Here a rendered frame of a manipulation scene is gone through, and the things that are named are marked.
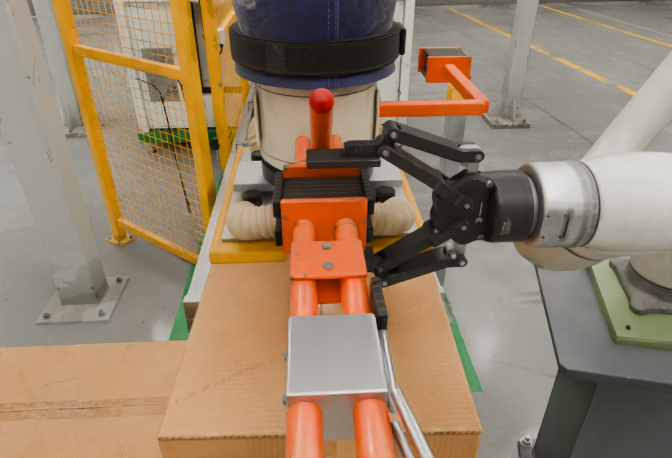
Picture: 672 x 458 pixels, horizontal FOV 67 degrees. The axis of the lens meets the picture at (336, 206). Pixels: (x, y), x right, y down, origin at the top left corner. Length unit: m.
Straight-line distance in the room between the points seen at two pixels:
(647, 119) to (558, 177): 0.27
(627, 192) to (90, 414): 1.13
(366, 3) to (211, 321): 0.52
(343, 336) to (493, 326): 1.94
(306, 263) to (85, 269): 2.00
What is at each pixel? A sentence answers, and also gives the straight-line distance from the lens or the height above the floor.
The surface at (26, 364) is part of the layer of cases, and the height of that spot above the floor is 0.54.
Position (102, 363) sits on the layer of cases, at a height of 0.54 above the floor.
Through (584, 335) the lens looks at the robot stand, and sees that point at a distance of 1.18.
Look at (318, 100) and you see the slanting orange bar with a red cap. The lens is 0.46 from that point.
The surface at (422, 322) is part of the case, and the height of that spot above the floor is 0.94.
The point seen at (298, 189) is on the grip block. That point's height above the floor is 1.25.
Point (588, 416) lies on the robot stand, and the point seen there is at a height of 0.47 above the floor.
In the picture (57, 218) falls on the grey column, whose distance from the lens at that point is 2.27.
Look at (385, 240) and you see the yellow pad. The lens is 0.67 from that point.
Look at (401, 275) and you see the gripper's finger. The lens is 0.56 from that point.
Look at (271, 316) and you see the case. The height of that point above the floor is 0.94.
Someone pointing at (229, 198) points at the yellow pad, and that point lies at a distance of 0.78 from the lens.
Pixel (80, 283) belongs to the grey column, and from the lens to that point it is 2.43.
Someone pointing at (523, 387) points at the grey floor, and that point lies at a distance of 2.08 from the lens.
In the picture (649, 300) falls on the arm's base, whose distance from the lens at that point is 1.25.
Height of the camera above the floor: 1.49
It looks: 30 degrees down
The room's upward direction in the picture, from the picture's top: straight up
